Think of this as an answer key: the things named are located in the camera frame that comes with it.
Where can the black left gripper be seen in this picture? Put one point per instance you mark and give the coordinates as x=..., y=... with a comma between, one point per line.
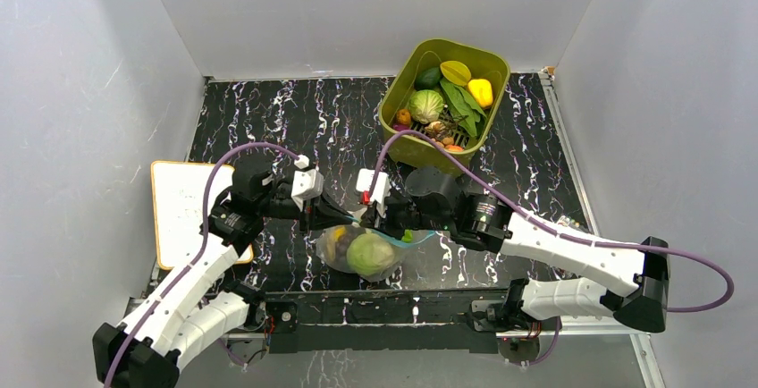
x=322, y=213

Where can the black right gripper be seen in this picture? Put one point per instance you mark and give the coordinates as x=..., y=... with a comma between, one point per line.
x=383, y=217

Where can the yellow banana bunch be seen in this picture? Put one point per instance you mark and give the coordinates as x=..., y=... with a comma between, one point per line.
x=339, y=238

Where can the green cabbage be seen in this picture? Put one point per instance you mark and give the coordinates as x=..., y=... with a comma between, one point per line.
x=425, y=106
x=370, y=255

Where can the clear zip bag blue zipper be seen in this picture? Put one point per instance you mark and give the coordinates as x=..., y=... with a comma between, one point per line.
x=401, y=249

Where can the green bell pepper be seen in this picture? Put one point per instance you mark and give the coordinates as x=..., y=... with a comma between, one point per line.
x=407, y=237

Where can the dark red grape bunch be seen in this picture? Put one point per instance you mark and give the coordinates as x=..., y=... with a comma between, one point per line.
x=339, y=250

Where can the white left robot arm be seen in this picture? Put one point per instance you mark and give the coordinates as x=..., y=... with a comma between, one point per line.
x=154, y=342

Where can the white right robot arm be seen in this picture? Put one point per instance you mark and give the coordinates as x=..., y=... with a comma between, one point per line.
x=628, y=285

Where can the olive green plastic bin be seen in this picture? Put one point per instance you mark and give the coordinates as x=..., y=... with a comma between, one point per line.
x=414, y=151

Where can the small orange fruit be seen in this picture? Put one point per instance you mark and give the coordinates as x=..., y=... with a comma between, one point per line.
x=403, y=117

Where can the peach fruit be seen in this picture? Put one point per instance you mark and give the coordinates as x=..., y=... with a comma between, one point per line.
x=453, y=148

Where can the green leafy vegetable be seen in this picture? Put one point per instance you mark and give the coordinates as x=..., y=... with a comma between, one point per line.
x=465, y=111

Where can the white board orange edge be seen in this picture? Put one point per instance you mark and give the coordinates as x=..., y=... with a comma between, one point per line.
x=177, y=200

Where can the dark green avocado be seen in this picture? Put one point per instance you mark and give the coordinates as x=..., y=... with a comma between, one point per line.
x=428, y=79

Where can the yellow green starfruit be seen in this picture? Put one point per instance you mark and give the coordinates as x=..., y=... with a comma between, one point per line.
x=456, y=72

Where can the yellow bell pepper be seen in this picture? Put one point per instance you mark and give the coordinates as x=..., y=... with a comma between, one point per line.
x=482, y=92

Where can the clear marker pack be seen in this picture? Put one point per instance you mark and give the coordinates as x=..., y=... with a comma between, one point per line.
x=569, y=222

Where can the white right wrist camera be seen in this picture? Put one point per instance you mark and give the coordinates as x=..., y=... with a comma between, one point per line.
x=373, y=188

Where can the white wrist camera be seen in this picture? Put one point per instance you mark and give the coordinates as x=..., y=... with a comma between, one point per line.
x=373, y=188
x=307, y=182

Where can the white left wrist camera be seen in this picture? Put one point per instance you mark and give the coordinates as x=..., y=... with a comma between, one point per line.
x=307, y=182

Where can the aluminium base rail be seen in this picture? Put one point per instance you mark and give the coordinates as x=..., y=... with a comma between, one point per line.
x=584, y=325

